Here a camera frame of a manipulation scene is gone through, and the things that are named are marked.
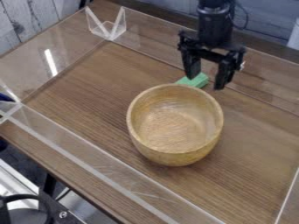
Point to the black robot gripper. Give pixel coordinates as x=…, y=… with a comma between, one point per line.
x=211, y=44

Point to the green rectangular block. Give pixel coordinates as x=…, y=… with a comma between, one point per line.
x=198, y=82

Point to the light wooden bowl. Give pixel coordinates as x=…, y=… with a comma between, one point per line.
x=175, y=122

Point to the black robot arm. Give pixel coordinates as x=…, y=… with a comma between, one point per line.
x=218, y=3

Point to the black table leg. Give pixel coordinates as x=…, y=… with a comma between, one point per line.
x=49, y=185

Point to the clear acrylic tray enclosure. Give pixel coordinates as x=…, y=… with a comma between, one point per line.
x=72, y=79

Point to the black metal bracket with screw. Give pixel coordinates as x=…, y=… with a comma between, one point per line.
x=56, y=214

